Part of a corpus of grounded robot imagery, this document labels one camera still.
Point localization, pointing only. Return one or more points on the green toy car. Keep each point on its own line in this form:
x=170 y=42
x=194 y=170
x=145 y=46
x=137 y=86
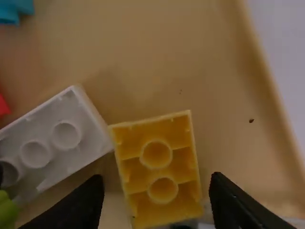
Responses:
x=7 y=207

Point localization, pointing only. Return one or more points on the tan tray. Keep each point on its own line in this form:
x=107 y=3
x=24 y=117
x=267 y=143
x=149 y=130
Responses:
x=143 y=59

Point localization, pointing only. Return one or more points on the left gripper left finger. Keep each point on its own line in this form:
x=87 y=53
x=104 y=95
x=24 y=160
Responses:
x=76 y=205

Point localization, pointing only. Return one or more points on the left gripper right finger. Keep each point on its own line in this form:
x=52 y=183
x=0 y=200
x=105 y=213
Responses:
x=233 y=205

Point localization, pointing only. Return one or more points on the blue toy brick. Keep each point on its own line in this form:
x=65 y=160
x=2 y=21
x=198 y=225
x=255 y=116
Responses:
x=12 y=9

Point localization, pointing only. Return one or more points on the white toy brick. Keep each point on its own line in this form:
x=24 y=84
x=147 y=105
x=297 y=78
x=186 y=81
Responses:
x=78 y=107

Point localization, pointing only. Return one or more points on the red toy brick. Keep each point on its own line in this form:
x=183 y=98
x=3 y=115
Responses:
x=3 y=107

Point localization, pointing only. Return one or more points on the yellow toy brick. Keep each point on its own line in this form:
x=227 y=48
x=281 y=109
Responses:
x=133 y=167

